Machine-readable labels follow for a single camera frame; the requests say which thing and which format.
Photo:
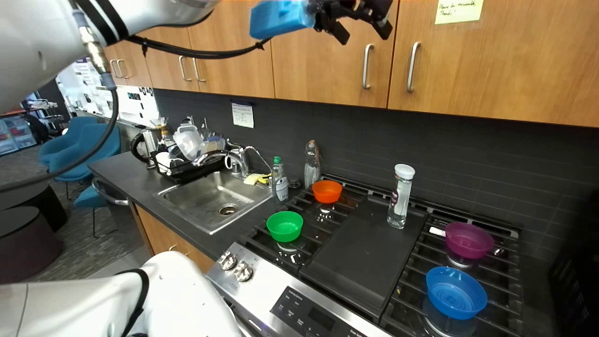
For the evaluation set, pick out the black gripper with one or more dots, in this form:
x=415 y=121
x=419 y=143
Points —
x=348 y=10

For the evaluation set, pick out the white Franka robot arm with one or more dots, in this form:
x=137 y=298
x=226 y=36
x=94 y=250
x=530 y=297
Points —
x=37 y=38

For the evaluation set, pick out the yellow sticky note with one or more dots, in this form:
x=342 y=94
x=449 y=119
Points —
x=459 y=12

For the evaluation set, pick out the clear spray bottle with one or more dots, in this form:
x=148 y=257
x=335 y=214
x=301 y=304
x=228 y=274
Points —
x=311 y=169

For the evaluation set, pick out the thin chrome water tap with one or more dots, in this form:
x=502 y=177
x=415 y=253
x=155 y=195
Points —
x=251 y=149

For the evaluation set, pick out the orange plastic bowl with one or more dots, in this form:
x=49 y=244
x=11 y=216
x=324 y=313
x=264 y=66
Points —
x=328 y=190

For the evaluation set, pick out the clear bottle white cap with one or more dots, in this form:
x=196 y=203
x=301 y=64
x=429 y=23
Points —
x=401 y=199

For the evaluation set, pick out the green capped soap bottle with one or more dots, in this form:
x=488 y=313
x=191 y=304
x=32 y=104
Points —
x=279 y=184

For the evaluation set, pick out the yellow green sponge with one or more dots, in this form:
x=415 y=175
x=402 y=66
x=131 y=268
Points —
x=264 y=180

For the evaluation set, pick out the pale yellow sponge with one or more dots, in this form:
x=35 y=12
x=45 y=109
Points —
x=251 y=180

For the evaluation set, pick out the clear plastic container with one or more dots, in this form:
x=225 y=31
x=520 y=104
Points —
x=187 y=141

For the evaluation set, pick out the green plastic bowl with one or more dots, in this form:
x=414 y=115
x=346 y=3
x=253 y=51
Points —
x=284 y=225

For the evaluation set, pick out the black dish rack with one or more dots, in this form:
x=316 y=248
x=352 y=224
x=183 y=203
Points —
x=187 y=169

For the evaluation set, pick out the black griddle plate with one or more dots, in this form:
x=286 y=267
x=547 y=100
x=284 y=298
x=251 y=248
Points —
x=361 y=263

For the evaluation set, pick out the stainless steel sink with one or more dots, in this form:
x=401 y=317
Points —
x=206 y=203

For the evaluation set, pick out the white poster black squares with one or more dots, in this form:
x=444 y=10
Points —
x=140 y=104

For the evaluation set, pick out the purple plastic bowl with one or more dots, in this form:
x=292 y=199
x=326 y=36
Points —
x=468 y=240

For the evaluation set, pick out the silver stove knob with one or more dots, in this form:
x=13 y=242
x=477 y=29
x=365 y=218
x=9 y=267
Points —
x=226 y=261
x=243 y=272

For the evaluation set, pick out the blue plastic bowl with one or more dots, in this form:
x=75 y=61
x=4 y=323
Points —
x=455 y=293

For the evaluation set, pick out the stainless gas stove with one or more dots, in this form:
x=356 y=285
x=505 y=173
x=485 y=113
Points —
x=268 y=293

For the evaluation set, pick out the wooden base cabinet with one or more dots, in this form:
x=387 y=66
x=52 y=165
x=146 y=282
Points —
x=168 y=240

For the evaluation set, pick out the blue chair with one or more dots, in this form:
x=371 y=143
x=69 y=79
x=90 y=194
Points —
x=75 y=151

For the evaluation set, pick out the dark round stool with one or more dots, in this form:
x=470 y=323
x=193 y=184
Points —
x=24 y=244

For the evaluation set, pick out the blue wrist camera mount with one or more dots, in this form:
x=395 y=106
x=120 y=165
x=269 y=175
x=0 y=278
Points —
x=277 y=18

